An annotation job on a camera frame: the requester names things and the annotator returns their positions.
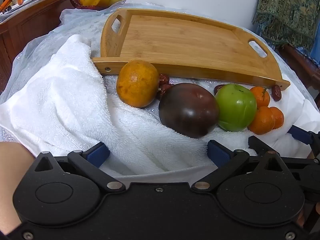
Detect white towel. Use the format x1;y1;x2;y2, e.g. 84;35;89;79
0;34;313;178

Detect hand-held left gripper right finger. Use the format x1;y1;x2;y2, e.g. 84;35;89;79
191;140;283;193

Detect green patterned shawl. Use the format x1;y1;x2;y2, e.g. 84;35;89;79
252;0;320;53

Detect large brownish orange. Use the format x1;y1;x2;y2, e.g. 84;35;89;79
116;60;160;108

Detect wooden cabinet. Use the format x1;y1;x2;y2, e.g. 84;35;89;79
0;0;75;85

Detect white papers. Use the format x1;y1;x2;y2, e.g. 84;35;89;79
0;0;43;22

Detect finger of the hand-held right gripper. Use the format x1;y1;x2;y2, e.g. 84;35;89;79
248;135;272;159
287;125;320;150

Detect dark purple round fruit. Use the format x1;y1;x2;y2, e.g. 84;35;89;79
158;83;220;139

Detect small tangerine with stem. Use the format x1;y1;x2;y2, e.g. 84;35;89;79
250;86;271;109

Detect green apple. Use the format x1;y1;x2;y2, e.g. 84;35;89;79
215;84;258;132

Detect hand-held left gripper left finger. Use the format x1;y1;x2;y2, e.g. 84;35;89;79
34;141;126;193

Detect dark wooden stool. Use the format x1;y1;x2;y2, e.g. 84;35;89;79
279;44;320;90

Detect person's leg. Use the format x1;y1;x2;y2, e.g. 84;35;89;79
0;142;35;234

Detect wooden bamboo tray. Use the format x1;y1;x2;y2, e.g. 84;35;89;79
91;8;291;91

